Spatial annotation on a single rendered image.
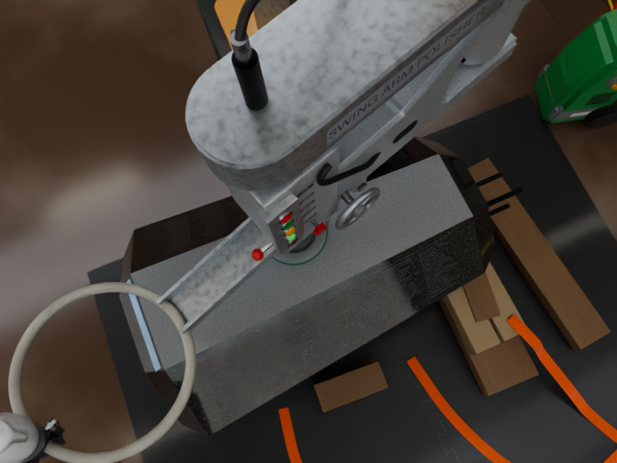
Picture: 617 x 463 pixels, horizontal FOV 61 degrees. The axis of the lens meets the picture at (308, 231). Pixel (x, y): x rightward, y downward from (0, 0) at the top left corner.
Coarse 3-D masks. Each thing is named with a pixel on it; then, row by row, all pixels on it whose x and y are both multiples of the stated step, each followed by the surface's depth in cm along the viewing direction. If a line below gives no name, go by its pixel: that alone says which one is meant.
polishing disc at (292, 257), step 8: (304, 240) 170; (312, 240) 170; (320, 240) 170; (296, 248) 170; (304, 248) 169; (312, 248) 169; (320, 248) 170; (280, 256) 169; (288, 256) 169; (296, 256) 169; (304, 256) 169; (312, 256) 169
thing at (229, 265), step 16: (224, 240) 151; (240, 240) 155; (256, 240) 154; (208, 256) 151; (224, 256) 155; (240, 256) 154; (272, 256) 153; (192, 272) 151; (208, 272) 155; (224, 272) 154; (240, 272) 153; (176, 288) 152; (192, 288) 155; (208, 288) 154; (224, 288) 153; (176, 304) 155; (192, 304) 154; (208, 304) 149; (192, 320) 149
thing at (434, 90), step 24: (528, 0) 119; (480, 24) 112; (456, 48) 114; (504, 48) 142; (432, 72) 115; (456, 72) 140; (480, 72) 141; (408, 96) 119; (432, 96) 126; (456, 96) 142; (384, 120) 121; (408, 120) 127; (432, 120) 144; (360, 144) 120; (384, 144) 128; (360, 168) 121
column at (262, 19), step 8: (264, 0) 178; (272, 0) 174; (280, 0) 171; (288, 0) 168; (296, 0) 171; (256, 8) 186; (264, 8) 182; (272, 8) 179; (280, 8) 175; (256, 16) 191; (264, 16) 187; (272, 16) 183; (256, 24) 196; (264, 24) 192
